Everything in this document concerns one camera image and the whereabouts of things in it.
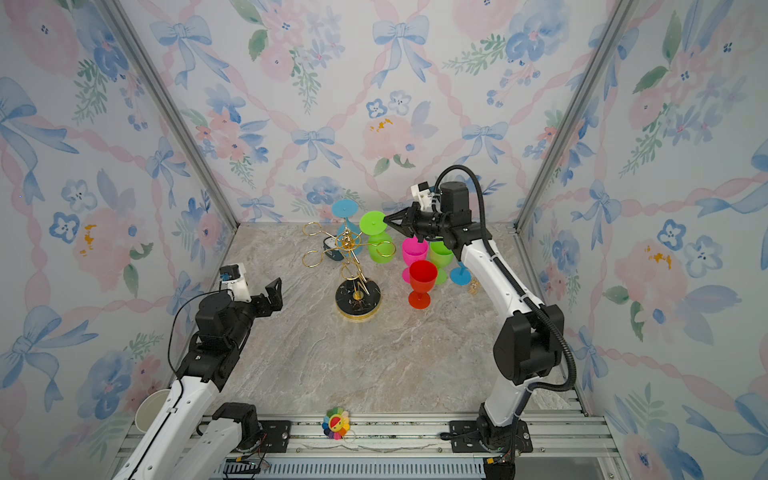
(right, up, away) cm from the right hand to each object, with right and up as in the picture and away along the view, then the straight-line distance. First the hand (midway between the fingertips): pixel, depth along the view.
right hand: (383, 218), depth 76 cm
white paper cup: (-55, -45, -6) cm, 71 cm away
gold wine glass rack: (-9, -23, +22) cm, 33 cm away
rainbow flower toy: (-12, -52, -1) cm, 53 cm away
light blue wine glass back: (-9, -4, -1) cm, 10 cm away
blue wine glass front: (+27, -17, +28) cm, 42 cm away
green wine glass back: (-1, -7, 0) cm, 7 cm away
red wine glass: (+11, -15, +12) cm, 22 cm away
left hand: (-31, -15, 0) cm, 34 cm away
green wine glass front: (+17, -10, +17) cm, 26 cm away
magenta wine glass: (+9, -8, +19) cm, 23 cm away
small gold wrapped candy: (+30, -20, +25) cm, 44 cm away
